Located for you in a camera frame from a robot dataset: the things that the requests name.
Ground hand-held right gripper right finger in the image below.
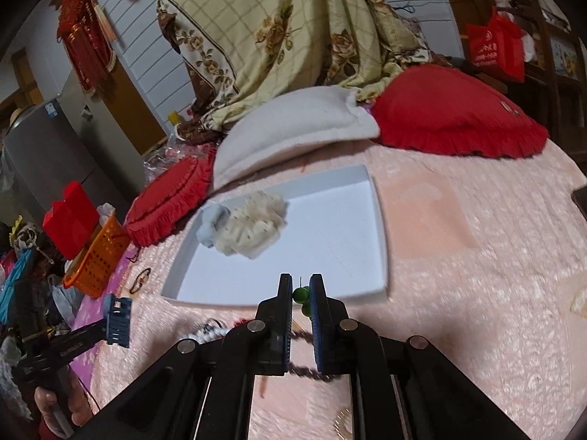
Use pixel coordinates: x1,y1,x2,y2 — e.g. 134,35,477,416
309,274,524,440

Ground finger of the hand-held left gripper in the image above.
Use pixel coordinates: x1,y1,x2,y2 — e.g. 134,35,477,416
50,321,111,364

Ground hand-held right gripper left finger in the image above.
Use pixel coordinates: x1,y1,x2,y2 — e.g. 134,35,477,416
92,273,294,440

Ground green bead bracelet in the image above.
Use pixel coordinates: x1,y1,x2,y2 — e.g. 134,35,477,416
293,286,314,318

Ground blue hair claw clip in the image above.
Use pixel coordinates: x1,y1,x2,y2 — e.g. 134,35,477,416
103,295,134,348

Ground dark red bead bracelet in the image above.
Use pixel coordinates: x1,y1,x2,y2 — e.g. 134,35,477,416
285,329,350,382

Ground black and white bracelet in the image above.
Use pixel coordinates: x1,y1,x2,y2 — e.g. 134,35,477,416
189,316,231,345

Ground white shallow box tray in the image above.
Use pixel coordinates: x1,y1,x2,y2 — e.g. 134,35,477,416
160,162,390,307

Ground person's left hand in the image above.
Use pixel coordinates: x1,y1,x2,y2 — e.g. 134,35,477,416
34,370,93,440

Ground pink floral sheet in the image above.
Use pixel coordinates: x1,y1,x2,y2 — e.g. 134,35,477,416
68,257,154,379

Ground grey plastic bag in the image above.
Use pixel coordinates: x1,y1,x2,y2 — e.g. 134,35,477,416
50,274,84,318

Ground pile of clothes and bags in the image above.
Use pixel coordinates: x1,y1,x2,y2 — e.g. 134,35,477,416
0,217,69,422

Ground orange plastic basket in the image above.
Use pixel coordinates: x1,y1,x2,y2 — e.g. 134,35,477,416
62,214,132,299

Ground cream dotted scrunchie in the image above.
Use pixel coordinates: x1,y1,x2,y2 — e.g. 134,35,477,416
215,190,289,258

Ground red paper bag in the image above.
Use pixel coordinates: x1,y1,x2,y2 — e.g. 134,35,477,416
42,180,100,261

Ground peach embossed bedspread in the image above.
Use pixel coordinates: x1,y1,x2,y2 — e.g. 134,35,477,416
87,136,587,440

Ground small red ruffled pillow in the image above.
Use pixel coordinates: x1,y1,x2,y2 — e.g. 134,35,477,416
124,148,219,248

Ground white pillow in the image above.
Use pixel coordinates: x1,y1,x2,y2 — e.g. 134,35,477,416
212,85,382,191

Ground grey refrigerator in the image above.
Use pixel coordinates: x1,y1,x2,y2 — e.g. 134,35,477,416
0,93,135,240

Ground clear plastic bags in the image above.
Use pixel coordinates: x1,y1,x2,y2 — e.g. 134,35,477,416
144,132,217,168

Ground brown wooden door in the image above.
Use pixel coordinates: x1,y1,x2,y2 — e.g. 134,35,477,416
91,23,167,157

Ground large red ruffled pillow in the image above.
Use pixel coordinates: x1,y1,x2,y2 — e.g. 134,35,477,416
369,63,550,159

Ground floral checked quilt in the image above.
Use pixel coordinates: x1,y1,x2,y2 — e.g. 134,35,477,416
156,0,456,146

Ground red shopping bag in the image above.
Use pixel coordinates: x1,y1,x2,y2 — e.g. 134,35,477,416
465,6,526,84

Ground wooden shelf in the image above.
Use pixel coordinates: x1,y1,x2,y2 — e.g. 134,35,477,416
492,0,587,171

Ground brown hair tie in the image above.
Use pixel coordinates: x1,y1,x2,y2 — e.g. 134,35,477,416
128,266,152,295

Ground red knot wall decoration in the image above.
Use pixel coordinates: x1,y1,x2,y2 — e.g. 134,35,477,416
57,0,116,98

